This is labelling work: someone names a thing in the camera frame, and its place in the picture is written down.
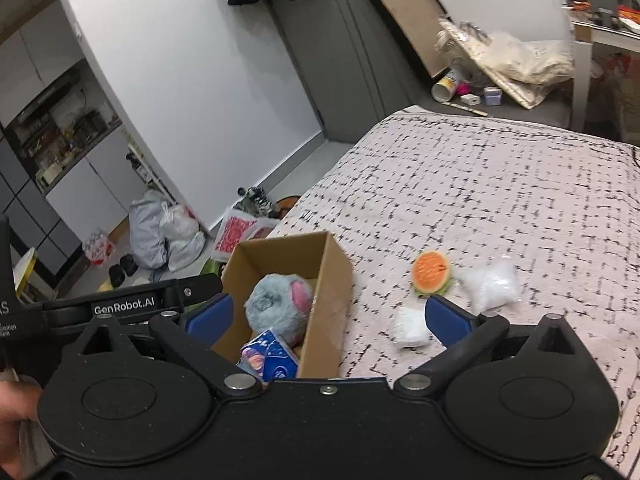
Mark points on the red white plastic bag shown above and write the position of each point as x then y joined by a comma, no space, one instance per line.
236,227

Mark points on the large white stuffing bag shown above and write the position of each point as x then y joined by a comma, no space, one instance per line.
492,286

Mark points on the brown cardboard box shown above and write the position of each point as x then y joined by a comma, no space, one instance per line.
318,259

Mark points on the grey pink plush toy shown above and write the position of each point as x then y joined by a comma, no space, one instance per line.
281,303

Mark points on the small purple box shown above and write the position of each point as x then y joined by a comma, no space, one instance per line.
492,96

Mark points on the blue planet tissue pack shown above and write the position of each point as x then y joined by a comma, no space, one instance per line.
268,357

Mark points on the orange hamburger plush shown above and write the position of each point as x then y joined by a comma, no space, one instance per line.
430,273

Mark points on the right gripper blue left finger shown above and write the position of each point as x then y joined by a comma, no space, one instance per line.
188,340

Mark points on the beige patterned tote bag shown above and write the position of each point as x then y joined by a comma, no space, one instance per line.
470,43

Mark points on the clear plastic bag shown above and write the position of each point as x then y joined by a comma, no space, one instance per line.
541,62

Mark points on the brown wooden board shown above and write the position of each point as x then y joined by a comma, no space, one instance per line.
414,25

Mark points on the white storage cabinet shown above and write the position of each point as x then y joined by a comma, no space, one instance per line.
65,167

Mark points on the grey white garbage bags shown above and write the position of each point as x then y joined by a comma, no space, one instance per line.
163,235

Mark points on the white black patterned bedspread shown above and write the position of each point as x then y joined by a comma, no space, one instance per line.
563,207

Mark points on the white desk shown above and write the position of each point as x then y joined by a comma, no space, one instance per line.
588,40

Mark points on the black white sneakers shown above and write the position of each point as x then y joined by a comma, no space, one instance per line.
254,201

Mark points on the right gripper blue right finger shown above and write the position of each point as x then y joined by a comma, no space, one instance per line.
467,338

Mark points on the dark grey wardrobe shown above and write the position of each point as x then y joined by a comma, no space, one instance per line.
349,61

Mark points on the small white stuffing bag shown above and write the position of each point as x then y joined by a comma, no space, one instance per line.
409,328

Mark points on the white yellow cylinder can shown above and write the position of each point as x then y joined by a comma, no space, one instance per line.
447,86

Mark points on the person's left hand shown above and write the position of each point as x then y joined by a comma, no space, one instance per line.
18,403

